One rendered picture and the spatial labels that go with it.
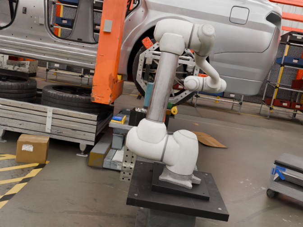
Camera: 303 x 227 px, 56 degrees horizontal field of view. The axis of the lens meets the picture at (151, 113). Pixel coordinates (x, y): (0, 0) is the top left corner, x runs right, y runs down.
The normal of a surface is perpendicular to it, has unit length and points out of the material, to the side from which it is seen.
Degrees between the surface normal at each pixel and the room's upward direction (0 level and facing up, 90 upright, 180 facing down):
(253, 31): 90
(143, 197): 0
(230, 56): 90
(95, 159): 90
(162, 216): 90
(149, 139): 82
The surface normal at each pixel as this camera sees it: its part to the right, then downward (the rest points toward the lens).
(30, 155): 0.21, 0.23
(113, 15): -0.05, 0.19
